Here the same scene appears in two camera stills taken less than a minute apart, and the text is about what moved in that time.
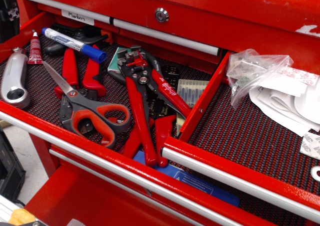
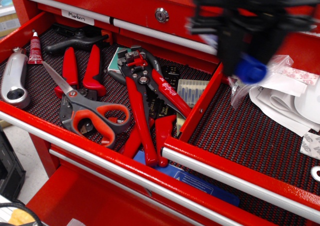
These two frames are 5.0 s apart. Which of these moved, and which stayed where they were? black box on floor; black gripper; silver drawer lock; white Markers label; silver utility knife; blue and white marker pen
Moved: blue and white marker pen; black gripper
Stayed: silver drawer lock; silver utility knife; white Markers label; black box on floor
